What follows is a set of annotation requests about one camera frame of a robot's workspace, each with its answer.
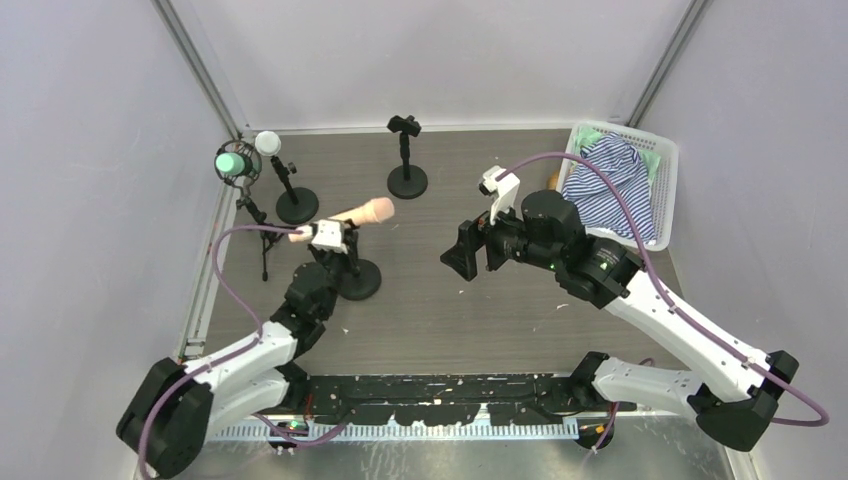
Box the gold microphone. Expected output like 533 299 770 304
546 172 559 190

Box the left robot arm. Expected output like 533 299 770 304
116 248 358 479

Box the pink microphone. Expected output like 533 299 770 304
288 197 395 242

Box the green microphone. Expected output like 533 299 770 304
215 152 247 177

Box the white microphone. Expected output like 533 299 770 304
254 131 282 157

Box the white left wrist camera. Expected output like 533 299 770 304
308 219 348 254

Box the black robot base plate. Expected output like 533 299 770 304
264 373 611 426

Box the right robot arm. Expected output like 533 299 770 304
440 190 799 452

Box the black shock mount stand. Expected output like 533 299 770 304
337 229 382 301

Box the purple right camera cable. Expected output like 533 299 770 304
496 151 831 453

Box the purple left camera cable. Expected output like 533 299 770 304
137 223 352 480

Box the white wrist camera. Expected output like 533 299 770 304
308 219 348 254
478 165 520 225

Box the black stand with clip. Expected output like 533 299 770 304
387 115 428 200

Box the aluminium frame rail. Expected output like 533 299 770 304
171 161 255 363

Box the purple camera cable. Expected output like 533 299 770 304
496 151 831 453
137 223 352 480

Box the blue striped cloth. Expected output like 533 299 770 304
562 132 657 244

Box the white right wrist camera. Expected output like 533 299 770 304
478 165 520 225

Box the green cloth in basket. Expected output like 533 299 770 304
574 128 661 183

